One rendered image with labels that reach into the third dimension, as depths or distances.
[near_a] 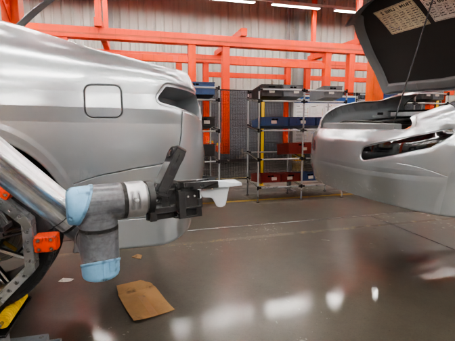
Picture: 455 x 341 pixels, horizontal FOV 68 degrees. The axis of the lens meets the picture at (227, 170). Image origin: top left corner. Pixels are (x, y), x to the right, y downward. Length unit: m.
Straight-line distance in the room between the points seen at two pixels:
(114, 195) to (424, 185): 2.21
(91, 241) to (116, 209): 0.08
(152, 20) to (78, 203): 10.61
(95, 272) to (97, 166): 1.03
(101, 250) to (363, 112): 3.77
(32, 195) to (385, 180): 2.30
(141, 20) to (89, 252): 10.60
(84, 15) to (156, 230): 9.83
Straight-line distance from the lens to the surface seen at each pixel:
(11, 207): 1.68
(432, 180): 2.61
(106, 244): 0.72
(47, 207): 0.81
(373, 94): 4.86
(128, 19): 11.20
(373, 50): 4.12
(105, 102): 1.70
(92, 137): 1.71
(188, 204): 0.75
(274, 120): 5.80
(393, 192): 2.68
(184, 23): 11.28
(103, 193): 0.70
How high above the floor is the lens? 1.38
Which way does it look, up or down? 8 degrees down
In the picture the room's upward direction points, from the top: straight up
